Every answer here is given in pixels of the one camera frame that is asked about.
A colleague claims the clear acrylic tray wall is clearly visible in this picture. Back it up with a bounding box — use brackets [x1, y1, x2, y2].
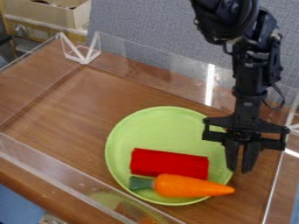
[0, 37, 299, 224]

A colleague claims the cardboard box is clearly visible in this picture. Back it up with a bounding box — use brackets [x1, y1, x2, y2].
[3, 0, 91, 29]

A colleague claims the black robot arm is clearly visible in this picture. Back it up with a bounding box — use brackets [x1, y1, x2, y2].
[189, 0, 290, 173]

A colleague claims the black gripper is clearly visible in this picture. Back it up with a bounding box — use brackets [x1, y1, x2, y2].
[201, 101, 290, 173]

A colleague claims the black cable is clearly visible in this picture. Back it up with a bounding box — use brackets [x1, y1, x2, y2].
[261, 82, 286, 111]

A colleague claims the wooden shelf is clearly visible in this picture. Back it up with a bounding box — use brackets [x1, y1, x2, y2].
[0, 14, 89, 64]

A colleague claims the red plastic block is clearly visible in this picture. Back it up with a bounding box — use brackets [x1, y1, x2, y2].
[129, 148, 209, 179]

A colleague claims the green plastic plate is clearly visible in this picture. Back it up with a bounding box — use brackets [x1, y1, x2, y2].
[104, 106, 235, 207]

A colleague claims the orange toy carrot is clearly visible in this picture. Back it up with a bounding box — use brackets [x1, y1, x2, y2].
[128, 174, 235, 198]

